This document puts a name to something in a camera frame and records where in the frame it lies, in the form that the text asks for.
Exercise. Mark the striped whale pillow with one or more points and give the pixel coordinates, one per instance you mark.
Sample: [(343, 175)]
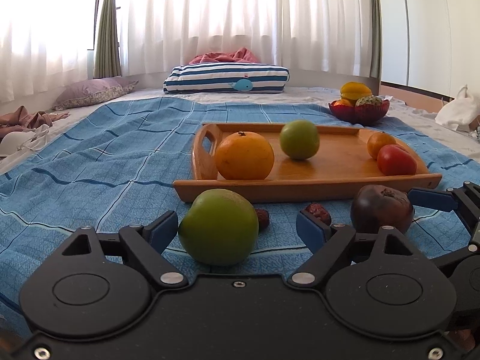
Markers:
[(210, 78)]

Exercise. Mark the purple floral pillow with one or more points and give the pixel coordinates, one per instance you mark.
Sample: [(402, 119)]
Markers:
[(92, 92)]

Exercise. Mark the small dark orange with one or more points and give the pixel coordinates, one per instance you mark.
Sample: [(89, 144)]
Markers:
[(378, 142)]

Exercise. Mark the white cloth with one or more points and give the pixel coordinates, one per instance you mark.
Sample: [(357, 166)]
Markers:
[(18, 142)]

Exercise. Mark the red glass bowl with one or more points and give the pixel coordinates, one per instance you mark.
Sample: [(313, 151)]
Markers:
[(358, 114)]

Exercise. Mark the green curtain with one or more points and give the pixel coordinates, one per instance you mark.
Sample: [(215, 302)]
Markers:
[(107, 37)]

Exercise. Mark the red jujube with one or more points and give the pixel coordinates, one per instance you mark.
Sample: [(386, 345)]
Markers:
[(318, 212), (263, 218)]

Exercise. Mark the white sheer curtain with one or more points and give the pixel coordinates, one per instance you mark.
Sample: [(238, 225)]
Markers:
[(225, 15)]

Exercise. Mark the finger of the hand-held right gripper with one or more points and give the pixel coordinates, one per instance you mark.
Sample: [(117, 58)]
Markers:
[(431, 198)]

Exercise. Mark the pink clothes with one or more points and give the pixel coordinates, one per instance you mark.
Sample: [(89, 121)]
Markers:
[(26, 120)]

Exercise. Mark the white wardrobe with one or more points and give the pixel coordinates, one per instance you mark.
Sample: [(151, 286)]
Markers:
[(431, 26)]

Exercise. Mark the white plastic bag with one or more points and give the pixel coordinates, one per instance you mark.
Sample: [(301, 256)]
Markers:
[(459, 110)]

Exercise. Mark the orange fruit in bowl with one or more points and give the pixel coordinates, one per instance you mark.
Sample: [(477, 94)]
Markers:
[(343, 103)]

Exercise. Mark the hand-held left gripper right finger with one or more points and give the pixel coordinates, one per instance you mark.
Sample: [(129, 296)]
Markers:
[(311, 229)]

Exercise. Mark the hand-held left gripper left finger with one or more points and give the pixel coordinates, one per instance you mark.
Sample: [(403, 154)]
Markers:
[(165, 228)]

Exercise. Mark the dark purple tomato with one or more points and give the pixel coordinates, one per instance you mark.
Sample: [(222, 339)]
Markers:
[(380, 210)]

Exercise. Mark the yellow starfruit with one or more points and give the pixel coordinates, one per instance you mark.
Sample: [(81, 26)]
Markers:
[(355, 90)]

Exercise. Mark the large orange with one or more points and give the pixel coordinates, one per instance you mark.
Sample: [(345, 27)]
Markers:
[(243, 157)]

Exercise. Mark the green custard apple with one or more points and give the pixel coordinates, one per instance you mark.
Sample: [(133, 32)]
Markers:
[(369, 101)]

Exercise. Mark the pink blanket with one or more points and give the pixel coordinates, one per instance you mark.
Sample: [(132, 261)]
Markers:
[(225, 57)]

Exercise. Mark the blue checked bedsheet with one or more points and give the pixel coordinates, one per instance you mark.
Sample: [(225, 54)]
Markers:
[(112, 165)]

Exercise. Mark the red tomato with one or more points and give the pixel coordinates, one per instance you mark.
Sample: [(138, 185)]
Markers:
[(397, 161)]

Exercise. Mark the wooden tray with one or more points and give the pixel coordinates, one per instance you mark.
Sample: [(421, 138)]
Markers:
[(330, 172)]

